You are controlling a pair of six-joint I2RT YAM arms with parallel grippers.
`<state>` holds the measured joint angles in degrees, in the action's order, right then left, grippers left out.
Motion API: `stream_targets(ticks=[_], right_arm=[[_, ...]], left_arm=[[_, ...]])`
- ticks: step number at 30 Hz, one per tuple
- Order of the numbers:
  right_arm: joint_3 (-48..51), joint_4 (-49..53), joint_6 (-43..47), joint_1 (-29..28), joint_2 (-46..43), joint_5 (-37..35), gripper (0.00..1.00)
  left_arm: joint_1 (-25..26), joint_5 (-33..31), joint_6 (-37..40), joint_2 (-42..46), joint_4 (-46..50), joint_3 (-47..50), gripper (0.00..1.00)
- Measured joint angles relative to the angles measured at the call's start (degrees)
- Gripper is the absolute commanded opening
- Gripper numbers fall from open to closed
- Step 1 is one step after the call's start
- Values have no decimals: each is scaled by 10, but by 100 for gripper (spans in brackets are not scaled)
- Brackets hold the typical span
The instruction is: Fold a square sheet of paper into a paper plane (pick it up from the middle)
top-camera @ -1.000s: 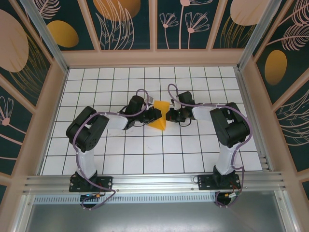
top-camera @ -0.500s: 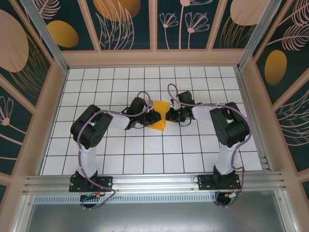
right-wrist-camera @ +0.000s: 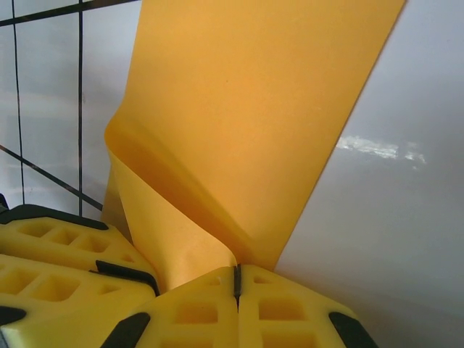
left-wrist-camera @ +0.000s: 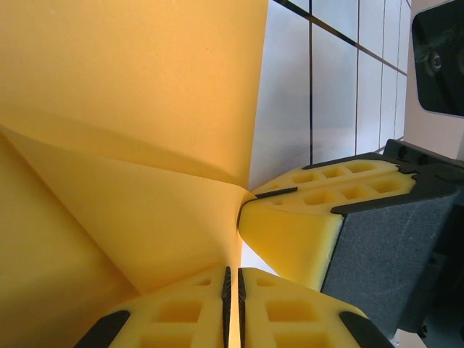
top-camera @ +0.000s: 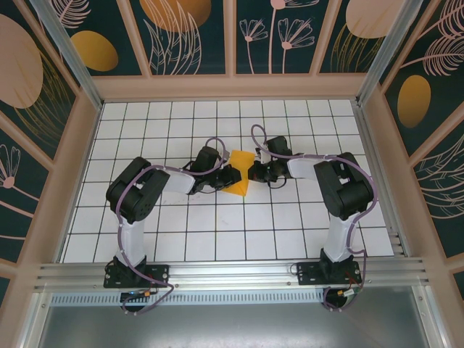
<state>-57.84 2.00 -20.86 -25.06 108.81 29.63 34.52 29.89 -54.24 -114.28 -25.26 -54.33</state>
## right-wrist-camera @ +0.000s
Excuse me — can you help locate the orange paper sheet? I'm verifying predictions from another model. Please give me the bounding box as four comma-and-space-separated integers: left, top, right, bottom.
101, 0, 407, 293

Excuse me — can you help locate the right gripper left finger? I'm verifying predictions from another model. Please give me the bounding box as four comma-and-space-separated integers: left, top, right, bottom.
104, 265, 239, 348

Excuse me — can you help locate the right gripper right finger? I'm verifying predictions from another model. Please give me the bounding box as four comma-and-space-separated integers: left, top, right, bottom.
235, 264, 381, 348

